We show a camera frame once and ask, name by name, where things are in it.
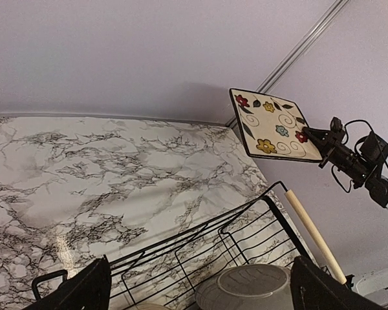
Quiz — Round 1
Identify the round grey deer plate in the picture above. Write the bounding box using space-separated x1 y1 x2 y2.
195 264 294 310

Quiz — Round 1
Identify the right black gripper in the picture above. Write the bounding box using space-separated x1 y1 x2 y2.
303 127 359 169

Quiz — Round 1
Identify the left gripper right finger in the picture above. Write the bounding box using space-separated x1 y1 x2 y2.
290 256 383 310

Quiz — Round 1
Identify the square floral ceramic plate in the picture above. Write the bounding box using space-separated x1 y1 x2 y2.
229 88 321 163

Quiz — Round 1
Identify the right aluminium frame post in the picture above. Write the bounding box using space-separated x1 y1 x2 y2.
226 0 350 129

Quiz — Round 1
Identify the right wooden rack handle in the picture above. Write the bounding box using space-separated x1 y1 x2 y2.
285 189 347 285

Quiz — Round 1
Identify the black wire dish rack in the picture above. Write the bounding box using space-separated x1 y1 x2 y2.
38 188 310 309

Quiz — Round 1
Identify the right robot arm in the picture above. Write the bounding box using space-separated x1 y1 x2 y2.
303 117 388 210

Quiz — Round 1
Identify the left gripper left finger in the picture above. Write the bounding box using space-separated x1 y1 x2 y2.
25 257 112 310

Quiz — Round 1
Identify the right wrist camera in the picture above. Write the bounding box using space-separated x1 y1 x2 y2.
330 117 346 143

